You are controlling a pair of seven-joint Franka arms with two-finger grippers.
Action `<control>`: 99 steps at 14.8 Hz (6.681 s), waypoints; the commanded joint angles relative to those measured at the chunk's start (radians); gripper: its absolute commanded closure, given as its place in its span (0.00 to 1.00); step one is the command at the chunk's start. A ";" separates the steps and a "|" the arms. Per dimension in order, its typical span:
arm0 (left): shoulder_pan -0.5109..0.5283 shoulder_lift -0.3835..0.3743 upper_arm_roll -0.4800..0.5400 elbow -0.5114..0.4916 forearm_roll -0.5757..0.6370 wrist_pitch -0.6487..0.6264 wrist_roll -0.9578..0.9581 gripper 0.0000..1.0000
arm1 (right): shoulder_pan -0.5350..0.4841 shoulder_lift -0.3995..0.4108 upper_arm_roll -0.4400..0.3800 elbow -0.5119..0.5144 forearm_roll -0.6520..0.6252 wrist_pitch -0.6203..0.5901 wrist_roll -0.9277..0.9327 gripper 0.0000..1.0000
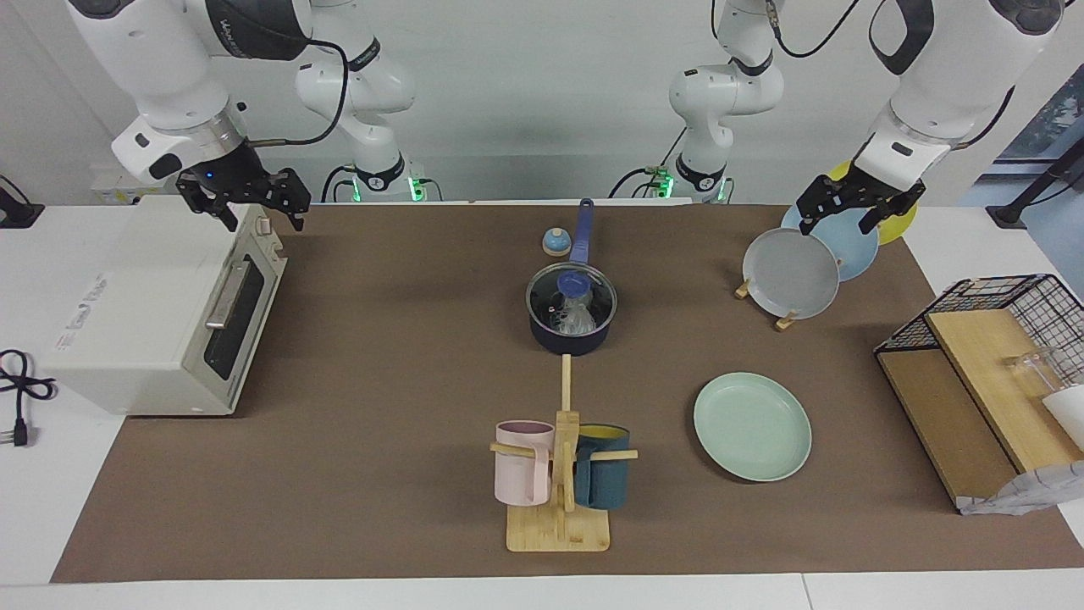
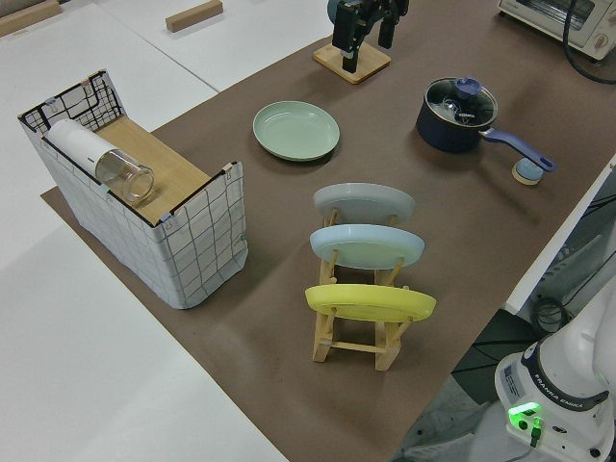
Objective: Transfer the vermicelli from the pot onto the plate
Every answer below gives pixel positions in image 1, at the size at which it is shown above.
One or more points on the wooden mug rack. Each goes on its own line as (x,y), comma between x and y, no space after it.
(563,529)

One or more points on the black clamp stand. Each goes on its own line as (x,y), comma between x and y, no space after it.
(13,212)
(1016,207)

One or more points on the white socket box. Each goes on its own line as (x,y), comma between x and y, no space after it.
(114,188)

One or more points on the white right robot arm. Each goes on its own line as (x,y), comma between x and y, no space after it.
(169,59)

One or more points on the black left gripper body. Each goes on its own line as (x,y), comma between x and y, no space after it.
(864,191)

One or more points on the pink mug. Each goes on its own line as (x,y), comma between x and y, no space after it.
(521,470)

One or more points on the dark teal mug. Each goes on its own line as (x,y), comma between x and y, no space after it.
(605,483)

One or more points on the white toaster oven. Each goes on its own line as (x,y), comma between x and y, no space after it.
(144,305)

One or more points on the brown board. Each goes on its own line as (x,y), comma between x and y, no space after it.
(940,424)

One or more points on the pale green plate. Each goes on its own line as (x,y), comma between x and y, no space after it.
(752,428)

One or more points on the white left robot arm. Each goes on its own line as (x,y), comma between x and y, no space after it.
(948,85)

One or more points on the dark blue saucepan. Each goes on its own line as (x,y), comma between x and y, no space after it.
(572,339)

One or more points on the yellow plate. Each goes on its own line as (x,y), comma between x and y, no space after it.
(899,227)

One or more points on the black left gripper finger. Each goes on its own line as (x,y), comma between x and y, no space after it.
(869,223)
(809,224)

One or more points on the glass lid with blue knob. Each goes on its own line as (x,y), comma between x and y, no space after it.
(542,296)

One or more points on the light wooden board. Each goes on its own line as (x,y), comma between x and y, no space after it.
(991,373)

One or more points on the white vermicelli bundle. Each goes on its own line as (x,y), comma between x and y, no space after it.
(577,318)

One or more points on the white cup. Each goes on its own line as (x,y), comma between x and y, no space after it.
(1069,415)

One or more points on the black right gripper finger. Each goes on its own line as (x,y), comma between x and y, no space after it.
(295,220)
(227,218)

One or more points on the grey plate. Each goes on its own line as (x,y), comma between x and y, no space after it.
(792,275)

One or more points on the light blue plate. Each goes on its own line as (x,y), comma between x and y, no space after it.
(851,250)

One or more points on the brown table mat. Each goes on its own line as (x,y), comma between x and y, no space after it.
(381,381)

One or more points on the clear glass cup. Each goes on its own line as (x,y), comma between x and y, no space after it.
(1033,373)

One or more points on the wooden plate rack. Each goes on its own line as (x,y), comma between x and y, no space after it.
(786,321)

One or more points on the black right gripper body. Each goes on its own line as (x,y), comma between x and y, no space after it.
(241,178)

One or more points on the grey patterned bag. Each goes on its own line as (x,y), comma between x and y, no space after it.
(1025,493)

